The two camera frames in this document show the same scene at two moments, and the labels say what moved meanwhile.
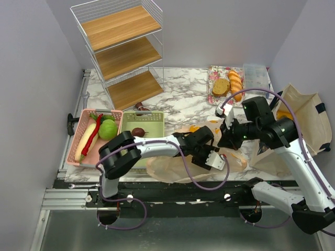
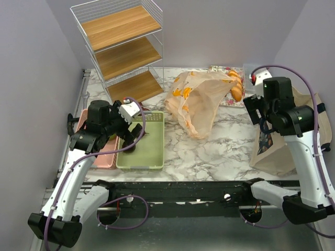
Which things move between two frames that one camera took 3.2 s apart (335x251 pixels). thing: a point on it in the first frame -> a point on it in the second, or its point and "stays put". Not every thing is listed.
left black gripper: [202, 162] -> [126, 135]
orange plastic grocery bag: [178, 169] -> [192, 99]
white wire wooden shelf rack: [124, 38] stays put
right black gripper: [227, 138] -> [253, 103]
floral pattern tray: [215, 72] stays put
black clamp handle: [70, 122] stays put
